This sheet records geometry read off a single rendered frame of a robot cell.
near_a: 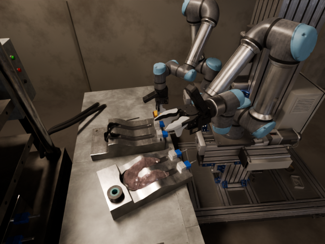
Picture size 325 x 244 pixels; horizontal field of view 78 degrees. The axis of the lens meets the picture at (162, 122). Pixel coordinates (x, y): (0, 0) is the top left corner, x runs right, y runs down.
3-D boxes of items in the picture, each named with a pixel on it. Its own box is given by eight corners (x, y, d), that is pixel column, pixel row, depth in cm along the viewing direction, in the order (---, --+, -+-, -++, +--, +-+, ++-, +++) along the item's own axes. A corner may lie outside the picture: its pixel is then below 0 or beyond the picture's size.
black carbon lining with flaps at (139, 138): (151, 125, 152) (151, 115, 146) (155, 140, 140) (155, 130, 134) (104, 131, 147) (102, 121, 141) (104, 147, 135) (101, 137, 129)
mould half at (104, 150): (158, 125, 162) (157, 112, 153) (164, 149, 143) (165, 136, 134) (94, 134, 155) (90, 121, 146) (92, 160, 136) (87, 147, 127)
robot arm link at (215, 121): (216, 117, 95) (220, 98, 88) (233, 131, 88) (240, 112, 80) (203, 123, 92) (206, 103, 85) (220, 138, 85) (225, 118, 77)
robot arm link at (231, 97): (243, 111, 81) (249, 93, 75) (223, 120, 77) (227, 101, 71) (229, 101, 86) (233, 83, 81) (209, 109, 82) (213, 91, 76)
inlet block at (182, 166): (193, 160, 132) (194, 155, 129) (198, 165, 129) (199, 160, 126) (176, 168, 128) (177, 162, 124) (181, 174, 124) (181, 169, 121)
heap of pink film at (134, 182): (157, 156, 131) (157, 148, 126) (171, 177, 119) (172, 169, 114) (120, 172, 122) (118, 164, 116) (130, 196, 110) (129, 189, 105)
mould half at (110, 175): (170, 152, 141) (170, 141, 134) (191, 180, 124) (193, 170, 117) (100, 182, 123) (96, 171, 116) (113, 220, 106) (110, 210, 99)
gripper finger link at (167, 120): (155, 131, 71) (180, 126, 72) (154, 117, 68) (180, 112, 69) (154, 126, 73) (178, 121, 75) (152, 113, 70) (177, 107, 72)
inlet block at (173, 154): (184, 149, 140) (185, 144, 136) (188, 154, 136) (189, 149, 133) (168, 156, 135) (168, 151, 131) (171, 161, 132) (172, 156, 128)
